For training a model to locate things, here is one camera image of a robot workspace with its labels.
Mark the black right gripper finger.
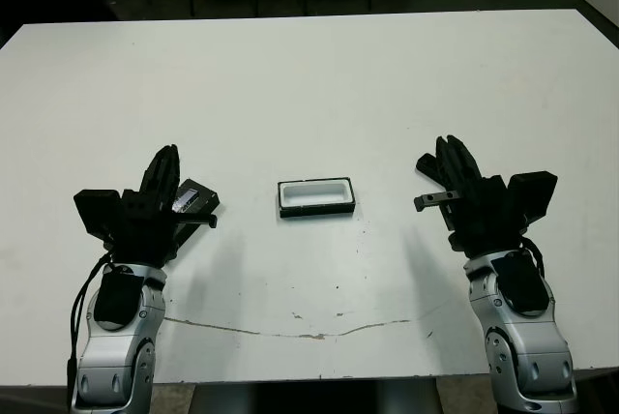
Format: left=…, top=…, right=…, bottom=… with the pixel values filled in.
left=434, top=135, right=463, bottom=193
left=445, top=133, right=484, bottom=192

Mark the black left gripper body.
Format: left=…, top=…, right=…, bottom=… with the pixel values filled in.
left=103, top=190, right=218, bottom=270

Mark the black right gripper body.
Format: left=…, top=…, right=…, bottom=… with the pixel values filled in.
left=414, top=174, right=529, bottom=256

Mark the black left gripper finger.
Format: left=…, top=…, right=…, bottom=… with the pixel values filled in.
left=157, top=144, right=183, bottom=207
left=139, top=144, right=171, bottom=202

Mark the slim black camera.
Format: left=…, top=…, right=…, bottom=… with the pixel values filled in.
left=415, top=152, right=440, bottom=179

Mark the black printed box lid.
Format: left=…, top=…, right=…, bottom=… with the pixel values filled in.
left=168, top=179, right=222, bottom=260

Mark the black box base white insert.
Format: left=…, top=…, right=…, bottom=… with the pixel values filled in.
left=277, top=175, right=358, bottom=220

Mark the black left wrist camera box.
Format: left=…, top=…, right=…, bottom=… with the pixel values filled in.
left=73, top=189, right=123, bottom=241

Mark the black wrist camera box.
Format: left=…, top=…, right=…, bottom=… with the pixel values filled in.
left=73, top=189, right=123, bottom=241
left=506, top=170, right=559, bottom=234

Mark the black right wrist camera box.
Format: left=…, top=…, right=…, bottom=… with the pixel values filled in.
left=506, top=170, right=559, bottom=234

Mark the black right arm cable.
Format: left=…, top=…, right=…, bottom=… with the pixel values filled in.
left=519, top=234, right=547, bottom=280

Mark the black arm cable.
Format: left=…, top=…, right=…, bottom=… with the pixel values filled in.
left=519, top=234, right=547, bottom=280
left=65, top=251, right=115, bottom=405

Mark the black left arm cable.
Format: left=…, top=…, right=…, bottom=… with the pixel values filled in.
left=65, top=251, right=115, bottom=405

